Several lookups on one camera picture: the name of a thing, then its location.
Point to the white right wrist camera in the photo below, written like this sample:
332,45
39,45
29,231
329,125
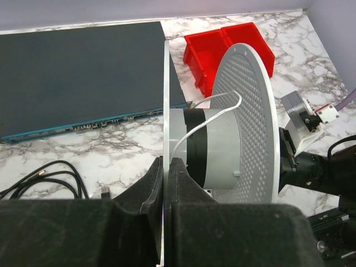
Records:
306,124

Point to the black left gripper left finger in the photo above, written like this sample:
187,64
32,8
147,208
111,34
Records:
123,231

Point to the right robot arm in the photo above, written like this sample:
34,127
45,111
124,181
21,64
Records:
333,174

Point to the grey perforated cable spool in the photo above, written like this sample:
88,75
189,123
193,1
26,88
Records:
232,147

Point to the red plastic bin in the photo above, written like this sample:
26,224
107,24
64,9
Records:
249,34
203,54

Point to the dark grey network switch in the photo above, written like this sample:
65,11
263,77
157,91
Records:
79,79

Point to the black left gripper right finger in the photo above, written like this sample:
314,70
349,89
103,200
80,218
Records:
202,232

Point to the right red plastic bin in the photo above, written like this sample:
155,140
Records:
249,34

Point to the left red plastic bin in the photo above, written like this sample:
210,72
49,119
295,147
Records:
203,54

